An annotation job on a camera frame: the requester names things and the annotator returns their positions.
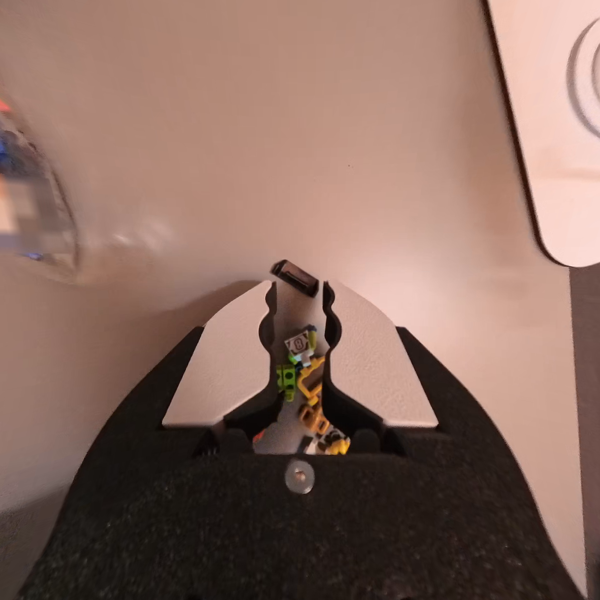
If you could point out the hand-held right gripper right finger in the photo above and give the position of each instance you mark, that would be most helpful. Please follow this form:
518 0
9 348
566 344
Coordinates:
379 365

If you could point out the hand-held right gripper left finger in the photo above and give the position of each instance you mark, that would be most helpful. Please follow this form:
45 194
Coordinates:
215 365

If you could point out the small black lego piece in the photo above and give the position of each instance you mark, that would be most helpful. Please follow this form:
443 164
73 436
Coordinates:
297 277

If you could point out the white stand base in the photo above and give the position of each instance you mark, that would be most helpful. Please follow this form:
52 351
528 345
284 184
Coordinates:
539 140

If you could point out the pile of lego pieces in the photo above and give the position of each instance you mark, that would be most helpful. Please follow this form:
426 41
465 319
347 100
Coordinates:
309 403

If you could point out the clear plastic bag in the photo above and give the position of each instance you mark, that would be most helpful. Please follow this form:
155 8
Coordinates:
70 243

